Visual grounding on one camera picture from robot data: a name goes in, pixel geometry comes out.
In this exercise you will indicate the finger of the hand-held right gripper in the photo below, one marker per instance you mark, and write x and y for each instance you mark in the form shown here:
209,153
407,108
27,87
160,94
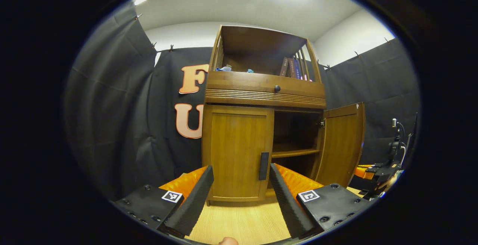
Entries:
381,171

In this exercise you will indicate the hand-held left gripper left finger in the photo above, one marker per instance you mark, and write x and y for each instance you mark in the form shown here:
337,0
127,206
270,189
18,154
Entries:
194,204

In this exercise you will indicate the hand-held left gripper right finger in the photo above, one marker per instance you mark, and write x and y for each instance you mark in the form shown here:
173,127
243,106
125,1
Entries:
285,204

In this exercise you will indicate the wooden cabinet door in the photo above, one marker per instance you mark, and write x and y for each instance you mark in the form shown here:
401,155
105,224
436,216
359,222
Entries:
235,151
341,144

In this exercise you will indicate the wooden double-door shoe cabinet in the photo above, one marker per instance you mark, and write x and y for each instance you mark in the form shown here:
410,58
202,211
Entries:
239,88

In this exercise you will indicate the wooden inner cabinet shelf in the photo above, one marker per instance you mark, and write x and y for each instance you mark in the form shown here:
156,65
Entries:
293,151

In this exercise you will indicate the wooden cabinet drawer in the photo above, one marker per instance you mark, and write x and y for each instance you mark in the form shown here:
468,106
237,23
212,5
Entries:
261,86

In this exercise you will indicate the blue book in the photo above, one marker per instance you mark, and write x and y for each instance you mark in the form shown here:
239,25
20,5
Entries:
297,69

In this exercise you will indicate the black backdrop cloth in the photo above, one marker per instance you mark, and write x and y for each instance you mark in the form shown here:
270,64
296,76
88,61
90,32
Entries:
112,107

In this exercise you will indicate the dark brown book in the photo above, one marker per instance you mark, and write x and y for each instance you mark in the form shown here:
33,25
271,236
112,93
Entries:
291,68

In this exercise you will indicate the leaning brown book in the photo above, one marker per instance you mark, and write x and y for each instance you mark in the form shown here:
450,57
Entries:
284,67

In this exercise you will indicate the blue toy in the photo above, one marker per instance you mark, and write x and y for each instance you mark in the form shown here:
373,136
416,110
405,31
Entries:
224,68

